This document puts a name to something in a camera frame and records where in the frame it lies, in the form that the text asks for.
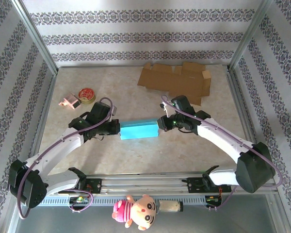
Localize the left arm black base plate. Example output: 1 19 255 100
77 178 103 195

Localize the clear jar with beige filling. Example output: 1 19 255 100
157 199 184 213

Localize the white and blue paper box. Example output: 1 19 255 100
119 118 160 141

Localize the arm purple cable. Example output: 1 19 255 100
16 97 113 220
160 94 284 212

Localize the aluminium side rail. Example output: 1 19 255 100
224 65 274 175
23 72 58 177

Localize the brown cardboard box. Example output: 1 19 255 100
137 62 211 106

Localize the small circuit board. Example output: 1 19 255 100
69 196 89 204
205 195 223 204

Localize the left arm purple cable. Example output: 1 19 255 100
16 97 113 220

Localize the gold tin with red lid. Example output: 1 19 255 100
78 87 97 105

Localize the pink plush doll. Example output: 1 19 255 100
111 194 160 231

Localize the grey slotted cable duct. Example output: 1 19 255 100
38 196 224 207

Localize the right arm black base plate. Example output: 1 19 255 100
187 176 231 194

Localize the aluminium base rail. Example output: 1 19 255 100
13 171 278 195

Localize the pink plastic toy piece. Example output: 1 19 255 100
59 92 82 110

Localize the aluminium frame post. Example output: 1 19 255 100
227 0 275 72
11 0 59 76

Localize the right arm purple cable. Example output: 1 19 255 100
160 94 284 212

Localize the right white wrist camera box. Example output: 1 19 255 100
159 102 172 117

